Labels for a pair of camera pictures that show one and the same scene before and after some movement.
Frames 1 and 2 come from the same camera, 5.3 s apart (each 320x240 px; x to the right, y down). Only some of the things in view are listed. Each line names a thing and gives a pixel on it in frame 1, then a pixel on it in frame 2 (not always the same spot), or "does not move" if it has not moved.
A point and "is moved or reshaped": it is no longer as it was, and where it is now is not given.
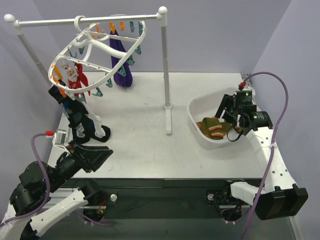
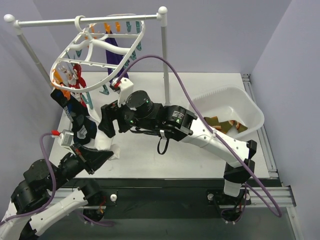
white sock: x=99 y=131 is moved or reshaped
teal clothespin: x=99 y=93 -> x=89 y=101
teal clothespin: x=109 y=83 -> x=105 y=90
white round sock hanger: x=97 y=52 does not move
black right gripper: x=230 y=111 -> x=113 y=111
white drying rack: x=18 y=21 does not move
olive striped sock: x=200 y=126 is moved or reshaped
